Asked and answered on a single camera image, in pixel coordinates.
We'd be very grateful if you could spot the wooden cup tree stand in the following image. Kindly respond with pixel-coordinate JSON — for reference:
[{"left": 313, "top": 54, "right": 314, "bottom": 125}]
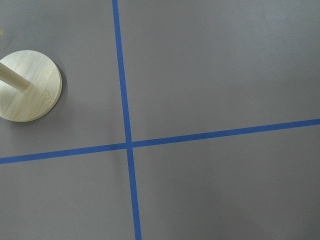
[{"left": 0, "top": 50, "right": 63, "bottom": 122}]

